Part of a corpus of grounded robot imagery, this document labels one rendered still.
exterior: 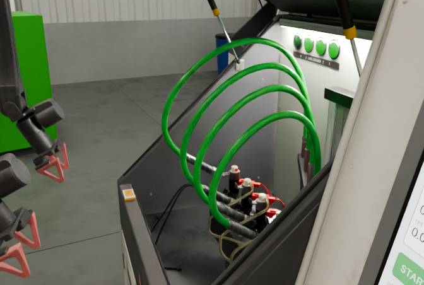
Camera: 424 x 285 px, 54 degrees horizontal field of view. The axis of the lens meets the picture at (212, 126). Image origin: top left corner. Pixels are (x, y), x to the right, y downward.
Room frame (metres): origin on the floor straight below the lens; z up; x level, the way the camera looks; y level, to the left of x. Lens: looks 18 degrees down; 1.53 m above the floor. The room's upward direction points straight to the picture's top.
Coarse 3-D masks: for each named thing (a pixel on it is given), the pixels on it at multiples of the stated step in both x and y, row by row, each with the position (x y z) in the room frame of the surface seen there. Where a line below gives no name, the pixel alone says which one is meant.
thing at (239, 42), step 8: (240, 40) 0.96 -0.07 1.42; (248, 40) 0.97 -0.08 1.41; (256, 40) 0.97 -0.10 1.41; (264, 40) 0.98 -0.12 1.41; (272, 40) 0.99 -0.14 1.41; (224, 48) 0.95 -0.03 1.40; (280, 48) 0.99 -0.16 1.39; (208, 56) 0.94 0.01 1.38; (288, 56) 1.00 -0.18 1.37; (200, 64) 0.93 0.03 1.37; (296, 64) 1.01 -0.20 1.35; (192, 72) 0.92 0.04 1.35; (296, 72) 1.02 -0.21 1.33; (184, 80) 0.92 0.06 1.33; (304, 80) 1.02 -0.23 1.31; (176, 88) 0.91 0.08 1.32; (168, 96) 0.91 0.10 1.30; (168, 104) 0.91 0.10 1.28; (168, 112) 0.91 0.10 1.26; (304, 112) 1.02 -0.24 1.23; (304, 128) 1.03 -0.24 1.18; (168, 136) 0.91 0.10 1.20; (304, 136) 1.02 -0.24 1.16; (168, 144) 0.91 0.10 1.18; (176, 152) 0.91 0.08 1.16
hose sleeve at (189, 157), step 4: (188, 156) 0.92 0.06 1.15; (192, 156) 0.93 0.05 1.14; (188, 160) 0.92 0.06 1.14; (192, 160) 0.92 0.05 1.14; (192, 164) 0.92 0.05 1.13; (204, 164) 0.93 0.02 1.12; (204, 168) 0.93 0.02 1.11; (208, 168) 0.93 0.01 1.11; (212, 168) 0.94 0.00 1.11; (208, 172) 0.94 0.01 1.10
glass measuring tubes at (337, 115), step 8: (328, 88) 1.02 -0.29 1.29; (336, 88) 1.02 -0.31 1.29; (328, 96) 1.02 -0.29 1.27; (336, 96) 0.99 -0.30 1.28; (344, 96) 0.96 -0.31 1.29; (352, 96) 0.94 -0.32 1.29; (336, 104) 1.02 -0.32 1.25; (344, 104) 0.95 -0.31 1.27; (328, 112) 1.02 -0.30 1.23; (336, 112) 0.99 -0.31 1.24; (344, 112) 0.99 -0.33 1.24; (328, 120) 1.02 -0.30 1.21; (336, 120) 0.99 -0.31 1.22; (344, 120) 0.99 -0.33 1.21; (328, 128) 1.02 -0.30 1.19; (336, 128) 0.99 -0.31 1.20; (328, 136) 1.02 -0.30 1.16; (336, 136) 0.98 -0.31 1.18; (328, 144) 1.02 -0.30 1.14; (336, 144) 0.98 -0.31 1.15; (328, 152) 1.02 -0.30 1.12; (328, 160) 1.02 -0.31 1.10
